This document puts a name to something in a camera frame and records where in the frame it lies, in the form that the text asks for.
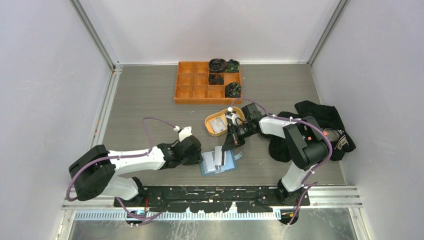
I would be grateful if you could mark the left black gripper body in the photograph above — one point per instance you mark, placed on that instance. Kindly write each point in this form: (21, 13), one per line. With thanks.
(194, 159)

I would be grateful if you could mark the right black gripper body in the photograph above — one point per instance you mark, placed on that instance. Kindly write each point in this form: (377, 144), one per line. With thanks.
(244, 131)

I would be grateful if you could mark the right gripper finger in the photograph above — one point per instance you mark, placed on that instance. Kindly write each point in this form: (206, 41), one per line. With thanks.
(232, 132)
(231, 142)

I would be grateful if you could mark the thin white card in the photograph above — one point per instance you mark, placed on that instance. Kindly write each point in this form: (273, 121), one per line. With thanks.
(219, 156)

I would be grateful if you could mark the blue leather card holder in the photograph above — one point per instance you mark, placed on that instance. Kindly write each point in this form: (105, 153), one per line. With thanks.
(208, 166)

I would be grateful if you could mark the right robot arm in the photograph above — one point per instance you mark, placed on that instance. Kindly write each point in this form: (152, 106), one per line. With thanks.
(305, 141)

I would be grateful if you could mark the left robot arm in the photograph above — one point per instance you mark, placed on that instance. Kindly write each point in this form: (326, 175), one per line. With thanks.
(100, 171)

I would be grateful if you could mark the grey card in tray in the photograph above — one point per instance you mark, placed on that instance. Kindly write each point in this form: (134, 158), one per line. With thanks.
(217, 125)

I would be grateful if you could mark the oval wooden tray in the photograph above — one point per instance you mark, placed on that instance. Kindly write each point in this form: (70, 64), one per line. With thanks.
(220, 114)

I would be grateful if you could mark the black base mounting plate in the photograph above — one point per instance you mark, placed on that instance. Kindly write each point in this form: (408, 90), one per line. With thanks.
(215, 199)

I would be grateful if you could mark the dark rolled sock middle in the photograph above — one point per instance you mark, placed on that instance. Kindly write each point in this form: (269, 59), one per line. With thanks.
(215, 79)

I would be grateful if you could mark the dark rolled sock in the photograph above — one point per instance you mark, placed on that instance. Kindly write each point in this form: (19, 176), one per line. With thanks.
(217, 65)
(215, 79)

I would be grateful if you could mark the orange compartment organizer tray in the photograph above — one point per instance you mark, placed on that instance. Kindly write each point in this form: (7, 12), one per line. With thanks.
(193, 86)

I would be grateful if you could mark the green rolled sock top right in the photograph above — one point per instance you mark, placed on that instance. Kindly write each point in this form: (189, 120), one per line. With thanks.
(233, 66)

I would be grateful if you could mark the dark rolled sock top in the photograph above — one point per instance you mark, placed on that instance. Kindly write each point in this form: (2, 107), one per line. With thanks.
(217, 65)

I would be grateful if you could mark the black garment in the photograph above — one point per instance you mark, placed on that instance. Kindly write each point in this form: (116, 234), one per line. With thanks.
(328, 119)

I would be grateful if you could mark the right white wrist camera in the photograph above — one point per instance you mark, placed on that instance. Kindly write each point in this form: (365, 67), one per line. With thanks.
(232, 118)

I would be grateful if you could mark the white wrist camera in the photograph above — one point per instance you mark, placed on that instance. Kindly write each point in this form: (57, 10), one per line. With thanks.
(232, 118)
(183, 133)

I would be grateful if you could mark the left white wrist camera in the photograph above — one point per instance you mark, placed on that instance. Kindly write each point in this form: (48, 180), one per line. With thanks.
(183, 133)

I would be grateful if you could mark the aluminium frame rail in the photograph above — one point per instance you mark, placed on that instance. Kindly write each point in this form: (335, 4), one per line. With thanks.
(316, 198)

